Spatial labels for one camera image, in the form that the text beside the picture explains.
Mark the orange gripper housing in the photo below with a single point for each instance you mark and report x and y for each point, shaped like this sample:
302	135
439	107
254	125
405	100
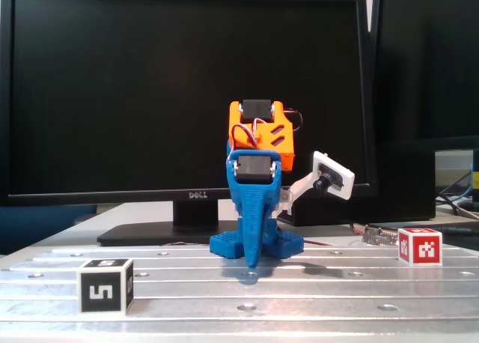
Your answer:
253	193

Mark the black cube with white marker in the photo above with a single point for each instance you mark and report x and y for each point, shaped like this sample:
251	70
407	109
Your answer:
101	292

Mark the blue robot arm with base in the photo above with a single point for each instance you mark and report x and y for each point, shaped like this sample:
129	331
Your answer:
288	245

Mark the red cube with white marker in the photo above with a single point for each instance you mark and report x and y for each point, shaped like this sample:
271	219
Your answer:
424	251

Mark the small bare circuit board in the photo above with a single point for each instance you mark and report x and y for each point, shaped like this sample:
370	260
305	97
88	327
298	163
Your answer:
378	235

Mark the black plain monitor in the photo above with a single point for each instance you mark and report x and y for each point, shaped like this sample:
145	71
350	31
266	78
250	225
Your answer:
411	96

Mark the black Dell monitor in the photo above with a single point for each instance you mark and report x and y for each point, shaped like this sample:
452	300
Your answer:
112	96

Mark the dark blue seat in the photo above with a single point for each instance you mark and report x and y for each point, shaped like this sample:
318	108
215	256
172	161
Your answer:
37	227

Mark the aluminium slotted base plate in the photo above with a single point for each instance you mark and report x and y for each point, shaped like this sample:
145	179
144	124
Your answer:
262	294

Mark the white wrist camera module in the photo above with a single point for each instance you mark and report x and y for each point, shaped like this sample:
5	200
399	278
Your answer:
346	182

